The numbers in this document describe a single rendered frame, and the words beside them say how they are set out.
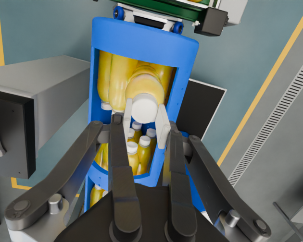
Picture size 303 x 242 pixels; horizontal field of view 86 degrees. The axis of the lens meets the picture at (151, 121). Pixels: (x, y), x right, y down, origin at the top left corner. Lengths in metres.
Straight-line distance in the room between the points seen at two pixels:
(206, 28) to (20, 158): 0.84
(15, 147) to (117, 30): 0.61
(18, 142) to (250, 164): 2.42
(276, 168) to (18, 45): 3.22
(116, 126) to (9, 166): 0.76
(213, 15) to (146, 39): 0.33
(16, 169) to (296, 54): 2.28
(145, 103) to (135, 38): 0.17
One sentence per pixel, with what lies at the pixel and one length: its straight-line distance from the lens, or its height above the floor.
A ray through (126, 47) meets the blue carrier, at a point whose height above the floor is 1.23.
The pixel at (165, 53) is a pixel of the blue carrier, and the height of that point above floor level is 1.23.
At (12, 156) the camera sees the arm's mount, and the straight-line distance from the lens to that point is 0.85.
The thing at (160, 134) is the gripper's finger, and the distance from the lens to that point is 0.18.
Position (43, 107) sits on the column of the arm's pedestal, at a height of 0.89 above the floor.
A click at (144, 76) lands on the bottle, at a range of 0.29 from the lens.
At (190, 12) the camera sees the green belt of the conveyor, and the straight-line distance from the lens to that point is 0.72.
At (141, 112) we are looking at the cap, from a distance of 0.23.
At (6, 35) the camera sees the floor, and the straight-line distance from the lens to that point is 1.96.
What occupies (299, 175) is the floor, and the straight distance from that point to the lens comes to 3.17.
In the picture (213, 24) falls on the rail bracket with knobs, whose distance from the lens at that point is 0.64.
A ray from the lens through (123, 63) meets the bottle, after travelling 0.44.
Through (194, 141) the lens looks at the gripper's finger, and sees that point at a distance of 0.16.
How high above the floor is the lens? 1.59
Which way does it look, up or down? 63 degrees down
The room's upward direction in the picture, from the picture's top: 174 degrees clockwise
